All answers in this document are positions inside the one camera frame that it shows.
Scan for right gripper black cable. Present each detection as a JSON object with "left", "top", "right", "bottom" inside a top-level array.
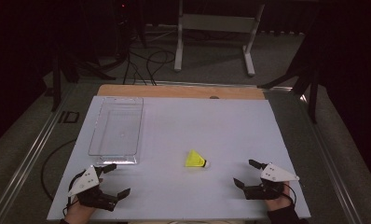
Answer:
[{"left": 281, "top": 181, "right": 298, "bottom": 207}]

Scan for white metal stand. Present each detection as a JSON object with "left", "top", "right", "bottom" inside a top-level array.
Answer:
[{"left": 173, "top": 0, "right": 266, "bottom": 77}]

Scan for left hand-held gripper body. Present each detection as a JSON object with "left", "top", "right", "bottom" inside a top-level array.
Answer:
[{"left": 67, "top": 165, "right": 119, "bottom": 213}]

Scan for black rectangular frame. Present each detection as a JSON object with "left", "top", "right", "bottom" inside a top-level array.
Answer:
[{"left": 58, "top": 110, "right": 81, "bottom": 124}]

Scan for person's right hand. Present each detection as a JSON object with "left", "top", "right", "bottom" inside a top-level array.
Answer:
[{"left": 265, "top": 181, "right": 295, "bottom": 213}]

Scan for black cable loop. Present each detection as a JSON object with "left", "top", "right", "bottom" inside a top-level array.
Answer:
[{"left": 40, "top": 138, "right": 78, "bottom": 202}]

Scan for yellow shuttlecock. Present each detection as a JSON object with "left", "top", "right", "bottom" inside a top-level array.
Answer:
[{"left": 184, "top": 148, "right": 212, "bottom": 169}]

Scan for black tripod stand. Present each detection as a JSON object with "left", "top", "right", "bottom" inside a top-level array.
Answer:
[{"left": 50, "top": 46, "right": 130, "bottom": 113}]

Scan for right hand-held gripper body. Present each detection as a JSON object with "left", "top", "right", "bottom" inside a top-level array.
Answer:
[{"left": 242, "top": 162, "right": 300, "bottom": 201}]

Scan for aluminium rail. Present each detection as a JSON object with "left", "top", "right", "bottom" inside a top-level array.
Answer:
[
  {"left": 298, "top": 92, "right": 362, "bottom": 224},
  {"left": 0, "top": 83, "right": 79, "bottom": 224}
]

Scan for black metal stand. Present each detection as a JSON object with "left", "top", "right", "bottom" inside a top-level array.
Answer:
[{"left": 257, "top": 59, "right": 322, "bottom": 124}]

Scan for black floor cables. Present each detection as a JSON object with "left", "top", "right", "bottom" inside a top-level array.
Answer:
[{"left": 123, "top": 43, "right": 176, "bottom": 87}]

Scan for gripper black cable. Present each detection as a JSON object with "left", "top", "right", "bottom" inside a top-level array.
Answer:
[
  {"left": 62, "top": 170, "right": 86, "bottom": 217},
  {"left": 281, "top": 181, "right": 298, "bottom": 207}
]

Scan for person's left hand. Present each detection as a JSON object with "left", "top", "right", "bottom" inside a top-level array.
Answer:
[{"left": 63, "top": 194, "right": 98, "bottom": 224}]

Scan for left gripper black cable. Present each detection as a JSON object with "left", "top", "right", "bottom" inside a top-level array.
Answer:
[{"left": 62, "top": 170, "right": 86, "bottom": 217}]

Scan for clear plastic container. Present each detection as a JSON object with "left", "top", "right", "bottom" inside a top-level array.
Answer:
[{"left": 87, "top": 96, "right": 144, "bottom": 166}]

